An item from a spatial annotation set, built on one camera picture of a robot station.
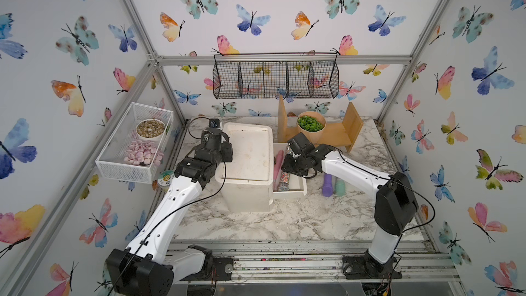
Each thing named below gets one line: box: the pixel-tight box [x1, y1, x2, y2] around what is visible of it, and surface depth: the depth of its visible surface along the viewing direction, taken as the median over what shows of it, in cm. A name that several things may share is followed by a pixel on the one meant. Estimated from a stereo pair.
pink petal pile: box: [123, 139, 165, 167], surface depth 65 cm
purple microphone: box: [321, 173, 334, 198], surface depth 93 cm
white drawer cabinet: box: [215, 122, 274, 213], surface depth 78 cm
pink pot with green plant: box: [296, 111, 327, 144], surface depth 95 cm
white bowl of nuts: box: [135, 118, 166, 142], surface depth 73 cm
